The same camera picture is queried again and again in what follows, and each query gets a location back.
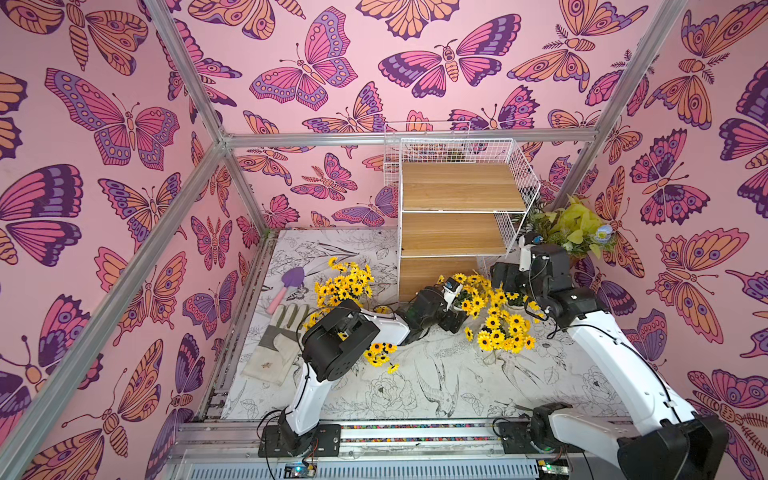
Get sunflower pot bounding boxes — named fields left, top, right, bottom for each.
left=363, top=343, right=400, bottom=375
left=315, top=257, right=375, bottom=310
left=464, top=308, right=539, bottom=354
left=504, top=291, right=542, bottom=313
left=302, top=308, right=329, bottom=331
left=437, top=273, right=494, bottom=318

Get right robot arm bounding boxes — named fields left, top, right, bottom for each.
left=490, top=244, right=729, bottom=479

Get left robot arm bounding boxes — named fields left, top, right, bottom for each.
left=258, top=279, right=467, bottom=459

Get green leafy potted plant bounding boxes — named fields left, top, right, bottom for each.
left=529, top=197, right=617, bottom=261

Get purple pink garden trowel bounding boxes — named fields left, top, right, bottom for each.
left=266, top=267, right=305, bottom=315

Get white green gardening glove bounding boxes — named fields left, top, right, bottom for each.
left=243, top=303, right=309, bottom=386

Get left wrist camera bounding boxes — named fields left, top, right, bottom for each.
left=443, top=277, right=463, bottom=309

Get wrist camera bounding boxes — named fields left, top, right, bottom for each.
left=443, top=277, right=463, bottom=309
left=518, top=231, right=543, bottom=272

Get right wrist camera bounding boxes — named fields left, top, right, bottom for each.
left=518, top=231, right=543, bottom=272

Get white wire wooden shelf unit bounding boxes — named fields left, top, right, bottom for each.
left=383, top=135, right=541, bottom=301

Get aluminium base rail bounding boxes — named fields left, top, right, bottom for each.
left=160, top=417, right=624, bottom=479

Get aluminium frame bars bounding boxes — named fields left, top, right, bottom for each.
left=0, top=0, right=688, bottom=475

